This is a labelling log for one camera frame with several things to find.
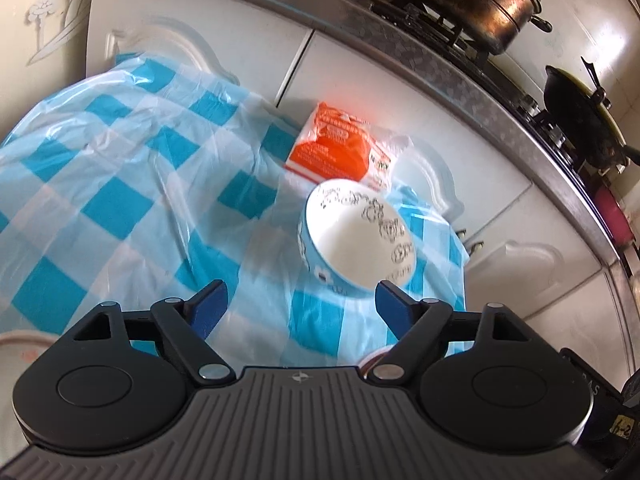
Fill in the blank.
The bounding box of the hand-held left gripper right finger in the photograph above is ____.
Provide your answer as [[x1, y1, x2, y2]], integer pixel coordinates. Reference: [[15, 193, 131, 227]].
[[370, 281, 531, 384]]

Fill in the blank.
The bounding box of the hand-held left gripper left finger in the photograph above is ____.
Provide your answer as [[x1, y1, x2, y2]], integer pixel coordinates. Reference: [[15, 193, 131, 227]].
[[72, 280, 234, 386]]

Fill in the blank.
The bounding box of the blue and white printed bowl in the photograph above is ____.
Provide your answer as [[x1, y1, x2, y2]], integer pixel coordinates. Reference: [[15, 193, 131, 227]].
[[297, 178, 417, 297]]

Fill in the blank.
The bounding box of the white dish with red rim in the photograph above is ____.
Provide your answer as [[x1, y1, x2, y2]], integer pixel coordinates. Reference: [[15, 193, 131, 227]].
[[359, 347, 397, 368]]

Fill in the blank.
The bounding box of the white cabinet door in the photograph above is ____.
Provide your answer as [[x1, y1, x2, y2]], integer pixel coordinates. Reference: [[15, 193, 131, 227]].
[[274, 29, 535, 223], [522, 267, 640, 391], [457, 184, 612, 322], [85, 0, 317, 108]]

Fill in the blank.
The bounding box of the blue checked plastic tablecloth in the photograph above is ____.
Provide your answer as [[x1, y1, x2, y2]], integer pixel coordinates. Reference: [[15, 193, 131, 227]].
[[0, 52, 472, 367]]

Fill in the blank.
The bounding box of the orange and white packet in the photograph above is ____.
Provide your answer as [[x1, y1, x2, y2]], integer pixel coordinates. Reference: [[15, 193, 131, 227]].
[[285, 101, 417, 192]]

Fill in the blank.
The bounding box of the pink plastic basin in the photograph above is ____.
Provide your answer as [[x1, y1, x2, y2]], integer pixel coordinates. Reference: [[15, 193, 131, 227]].
[[590, 182, 635, 247]]

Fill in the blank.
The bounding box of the steel edged countertop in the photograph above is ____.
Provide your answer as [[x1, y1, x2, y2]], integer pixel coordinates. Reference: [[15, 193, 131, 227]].
[[85, 0, 640, 273]]

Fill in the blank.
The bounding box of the black wok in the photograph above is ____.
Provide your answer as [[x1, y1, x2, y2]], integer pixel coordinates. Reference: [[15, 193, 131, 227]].
[[544, 56, 640, 172]]

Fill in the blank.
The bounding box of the gas stove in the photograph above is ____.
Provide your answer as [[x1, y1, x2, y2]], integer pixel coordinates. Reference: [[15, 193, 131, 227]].
[[370, 0, 628, 177]]

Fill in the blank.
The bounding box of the dark metal cooking pot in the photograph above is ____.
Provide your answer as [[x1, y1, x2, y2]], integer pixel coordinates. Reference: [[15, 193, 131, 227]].
[[402, 0, 554, 57]]

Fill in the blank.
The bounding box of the white floral refrigerator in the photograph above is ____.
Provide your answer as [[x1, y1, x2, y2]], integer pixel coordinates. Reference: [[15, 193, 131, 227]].
[[0, 0, 97, 128]]

